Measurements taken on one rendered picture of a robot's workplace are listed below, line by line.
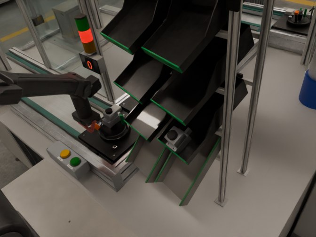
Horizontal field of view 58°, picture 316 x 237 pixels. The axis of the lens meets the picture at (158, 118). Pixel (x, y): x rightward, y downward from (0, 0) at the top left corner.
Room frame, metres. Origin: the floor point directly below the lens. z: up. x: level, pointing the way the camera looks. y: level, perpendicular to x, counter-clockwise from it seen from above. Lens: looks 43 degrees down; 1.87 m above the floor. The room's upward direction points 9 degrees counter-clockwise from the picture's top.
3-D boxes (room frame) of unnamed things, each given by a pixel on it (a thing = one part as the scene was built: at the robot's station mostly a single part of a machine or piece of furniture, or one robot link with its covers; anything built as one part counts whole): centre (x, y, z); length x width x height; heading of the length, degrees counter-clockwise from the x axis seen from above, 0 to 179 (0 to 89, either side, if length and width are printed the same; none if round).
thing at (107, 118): (0.93, 0.19, 1.06); 0.08 x 0.04 x 0.07; 134
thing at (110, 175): (1.01, 0.50, 0.91); 0.89 x 0.06 x 0.11; 43
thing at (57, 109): (1.15, 0.39, 0.91); 0.84 x 0.28 x 0.10; 43
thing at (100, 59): (1.14, 0.24, 1.29); 0.12 x 0.05 x 0.25; 43
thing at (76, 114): (0.85, 0.27, 1.17); 0.10 x 0.07 x 0.07; 44
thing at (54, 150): (0.83, 0.41, 0.93); 0.21 x 0.07 x 0.06; 43
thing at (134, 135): (0.92, 0.20, 0.96); 0.24 x 0.24 x 0.02; 43
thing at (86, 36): (1.14, 0.24, 1.33); 0.05 x 0.05 x 0.05
